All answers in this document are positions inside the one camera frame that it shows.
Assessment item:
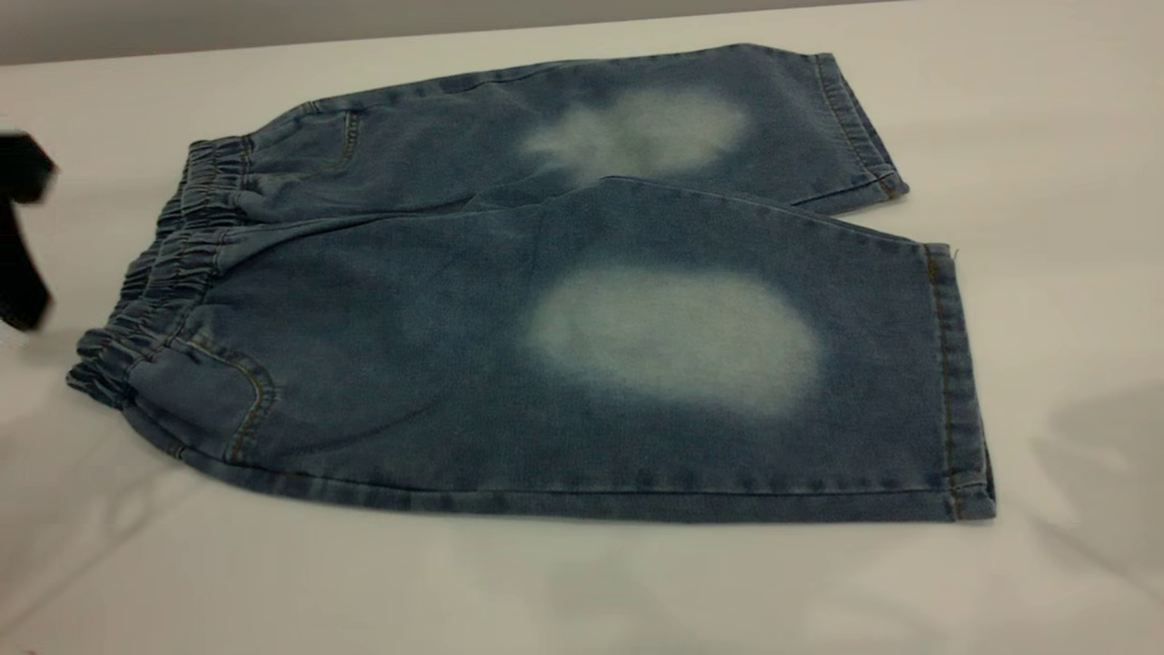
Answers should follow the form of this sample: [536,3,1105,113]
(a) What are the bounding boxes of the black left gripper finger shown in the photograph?
[0,205,53,334]
[0,132,58,207]

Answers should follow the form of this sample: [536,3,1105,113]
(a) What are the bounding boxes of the blue denim kids pants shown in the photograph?
[65,43,998,525]

